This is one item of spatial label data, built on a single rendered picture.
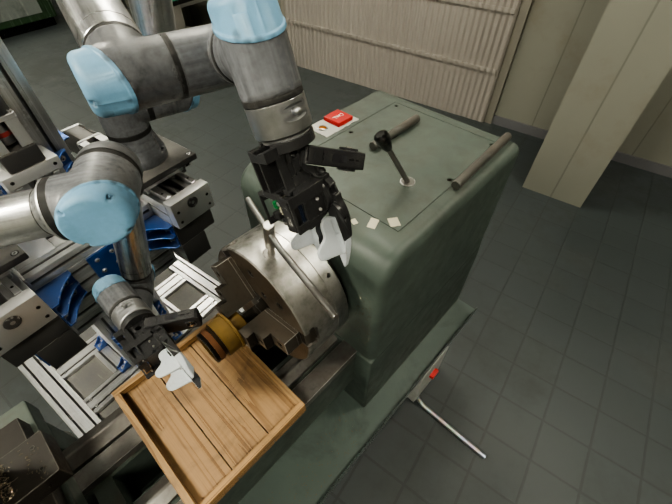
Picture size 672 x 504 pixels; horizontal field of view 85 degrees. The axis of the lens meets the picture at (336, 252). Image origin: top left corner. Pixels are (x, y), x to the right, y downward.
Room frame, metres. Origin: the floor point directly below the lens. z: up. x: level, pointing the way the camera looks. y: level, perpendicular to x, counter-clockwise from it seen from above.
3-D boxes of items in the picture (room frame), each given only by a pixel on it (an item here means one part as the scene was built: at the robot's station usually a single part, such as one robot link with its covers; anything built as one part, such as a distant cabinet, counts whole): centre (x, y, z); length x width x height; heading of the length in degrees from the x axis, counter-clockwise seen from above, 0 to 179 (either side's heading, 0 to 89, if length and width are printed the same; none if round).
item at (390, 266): (0.82, -0.12, 1.06); 0.59 x 0.48 x 0.39; 137
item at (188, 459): (0.33, 0.31, 0.89); 0.36 x 0.30 x 0.04; 47
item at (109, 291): (0.50, 0.51, 1.07); 0.11 x 0.08 x 0.09; 47
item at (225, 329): (0.40, 0.24, 1.08); 0.09 x 0.09 x 0.09; 47
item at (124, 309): (0.44, 0.45, 1.08); 0.08 x 0.05 x 0.08; 137
